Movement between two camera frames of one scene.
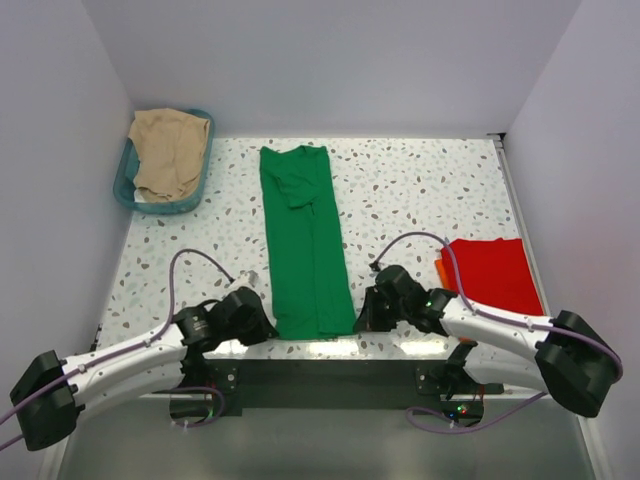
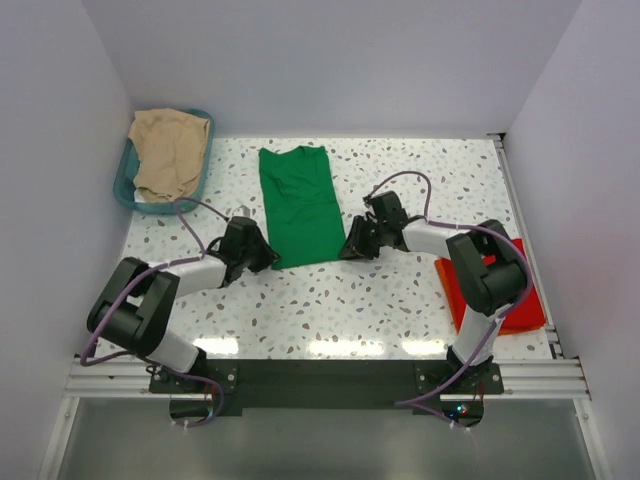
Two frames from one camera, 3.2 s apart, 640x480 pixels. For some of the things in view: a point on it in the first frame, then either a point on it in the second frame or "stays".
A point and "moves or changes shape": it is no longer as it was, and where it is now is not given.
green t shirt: (311, 294) moves or changes shape
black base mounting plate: (331, 386) stays
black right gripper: (366, 319) → (355, 247)
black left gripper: (264, 330) → (268, 256)
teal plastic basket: (125, 185) stays
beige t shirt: (171, 147) stays
